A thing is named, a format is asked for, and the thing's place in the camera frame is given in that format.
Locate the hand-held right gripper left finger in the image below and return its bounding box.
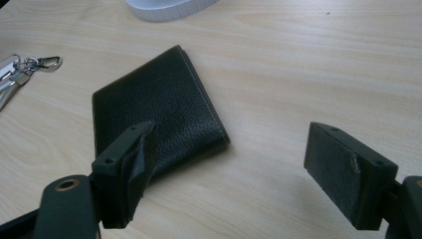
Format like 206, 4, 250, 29
91, 120, 157, 230

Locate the silver key bunch with carabiner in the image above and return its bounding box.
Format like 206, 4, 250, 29
0, 54, 64, 113

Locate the white ribbed container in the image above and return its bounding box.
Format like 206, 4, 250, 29
123, 0, 221, 23

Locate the black leather wallet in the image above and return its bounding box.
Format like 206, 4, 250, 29
92, 45, 231, 182

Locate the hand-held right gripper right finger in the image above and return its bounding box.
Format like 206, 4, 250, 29
303, 121, 398, 231

